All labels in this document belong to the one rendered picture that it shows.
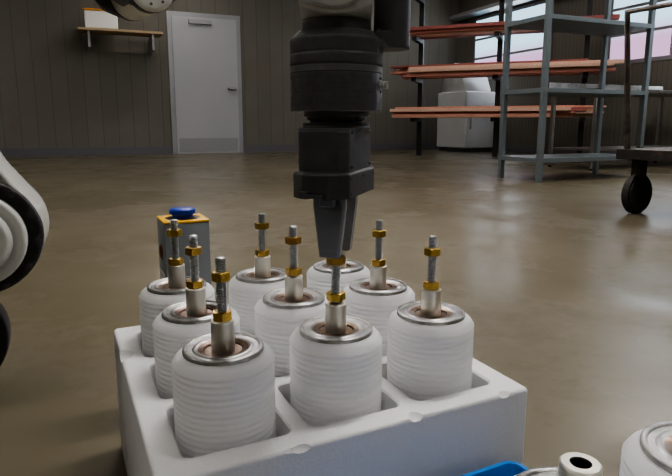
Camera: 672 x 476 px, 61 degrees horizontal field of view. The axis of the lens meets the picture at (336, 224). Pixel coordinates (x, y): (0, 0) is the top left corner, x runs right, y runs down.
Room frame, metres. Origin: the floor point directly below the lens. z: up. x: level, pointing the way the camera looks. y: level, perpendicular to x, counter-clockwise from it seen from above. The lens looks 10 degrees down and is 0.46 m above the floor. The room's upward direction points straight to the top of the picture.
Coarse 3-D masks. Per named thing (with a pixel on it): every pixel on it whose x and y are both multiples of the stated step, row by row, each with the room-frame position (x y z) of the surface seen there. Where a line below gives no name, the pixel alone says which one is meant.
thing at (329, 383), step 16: (304, 352) 0.52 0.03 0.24; (320, 352) 0.52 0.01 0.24; (336, 352) 0.52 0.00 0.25; (352, 352) 0.52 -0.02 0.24; (368, 352) 0.53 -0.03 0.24; (304, 368) 0.53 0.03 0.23; (320, 368) 0.52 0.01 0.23; (336, 368) 0.51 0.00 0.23; (352, 368) 0.52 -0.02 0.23; (368, 368) 0.53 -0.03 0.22; (304, 384) 0.53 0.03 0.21; (320, 384) 0.52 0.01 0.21; (336, 384) 0.51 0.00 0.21; (352, 384) 0.52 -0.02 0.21; (368, 384) 0.53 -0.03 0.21; (304, 400) 0.53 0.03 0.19; (320, 400) 0.52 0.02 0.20; (336, 400) 0.51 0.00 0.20; (352, 400) 0.52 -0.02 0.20; (368, 400) 0.53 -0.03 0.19; (304, 416) 0.53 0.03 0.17; (320, 416) 0.52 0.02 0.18; (336, 416) 0.51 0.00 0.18; (352, 416) 0.52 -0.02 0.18
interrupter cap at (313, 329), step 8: (312, 320) 0.58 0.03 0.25; (320, 320) 0.58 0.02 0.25; (352, 320) 0.58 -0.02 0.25; (360, 320) 0.58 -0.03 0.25; (304, 328) 0.56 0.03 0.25; (312, 328) 0.56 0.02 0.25; (320, 328) 0.57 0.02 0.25; (352, 328) 0.57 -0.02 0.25; (360, 328) 0.56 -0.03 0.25; (368, 328) 0.56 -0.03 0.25; (304, 336) 0.54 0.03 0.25; (312, 336) 0.53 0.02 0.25; (320, 336) 0.54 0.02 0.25; (328, 336) 0.54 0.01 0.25; (336, 336) 0.54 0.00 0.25; (344, 336) 0.54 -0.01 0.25; (352, 336) 0.54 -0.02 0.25; (360, 336) 0.53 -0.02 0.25; (368, 336) 0.54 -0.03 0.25
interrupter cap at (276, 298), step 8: (304, 288) 0.70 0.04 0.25; (264, 296) 0.67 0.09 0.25; (272, 296) 0.67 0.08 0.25; (280, 296) 0.68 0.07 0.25; (304, 296) 0.68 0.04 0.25; (312, 296) 0.67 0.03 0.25; (320, 296) 0.67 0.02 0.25; (272, 304) 0.64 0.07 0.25; (280, 304) 0.64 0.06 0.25; (288, 304) 0.64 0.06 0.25; (296, 304) 0.64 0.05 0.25; (304, 304) 0.64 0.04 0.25; (312, 304) 0.64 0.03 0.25
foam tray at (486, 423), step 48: (144, 384) 0.59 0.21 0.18; (288, 384) 0.59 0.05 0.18; (384, 384) 0.59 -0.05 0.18; (480, 384) 0.61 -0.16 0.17; (144, 432) 0.49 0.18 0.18; (288, 432) 0.50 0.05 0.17; (336, 432) 0.49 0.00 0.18; (384, 432) 0.50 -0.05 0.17; (432, 432) 0.52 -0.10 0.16; (480, 432) 0.55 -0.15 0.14
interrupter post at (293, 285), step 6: (288, 276) 0.66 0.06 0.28; (300, 276) 0.66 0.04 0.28; (288, 282) 0.66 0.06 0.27; (294, 282) 0.66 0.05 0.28; (300, 282) 0.66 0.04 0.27; (288, 288) 0.66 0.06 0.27; (294, 288) 0.66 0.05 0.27; (300, 288) 0.66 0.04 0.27; (288, 294) 0.66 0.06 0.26; (294, 294) 0.66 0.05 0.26; (300, 294) 0.66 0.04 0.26; (288, 300) 0.66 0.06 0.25; (294, 300) 0.66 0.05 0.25; (300, 300) 0.66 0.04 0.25
